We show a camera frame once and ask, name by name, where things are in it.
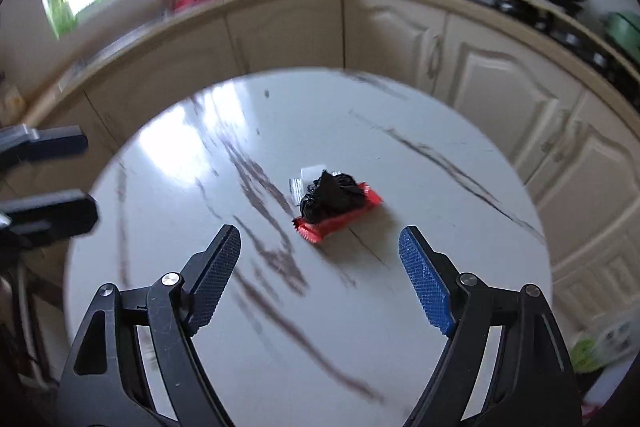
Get white plastic jelly cup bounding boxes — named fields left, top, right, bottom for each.
left=288, top=165, right=326, bottom=206

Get green electric cooker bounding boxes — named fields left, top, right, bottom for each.
left=604, top=10, right=640, bottom=63

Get black plastic bag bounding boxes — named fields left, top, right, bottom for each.
left=300, top=170, right=367, bottom=225

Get white green trash bag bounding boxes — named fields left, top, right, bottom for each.
left=570, top=314, right=639, bottom=374

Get red candy wrapper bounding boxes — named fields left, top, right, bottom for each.
left=293, top=182, right=383, bottom=245

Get cream base cabinets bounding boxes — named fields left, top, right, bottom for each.
left=6, top=0, right=639, bottom=326

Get black gas stove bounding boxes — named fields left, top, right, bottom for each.
left=466, top=0, right=639, bottom=98

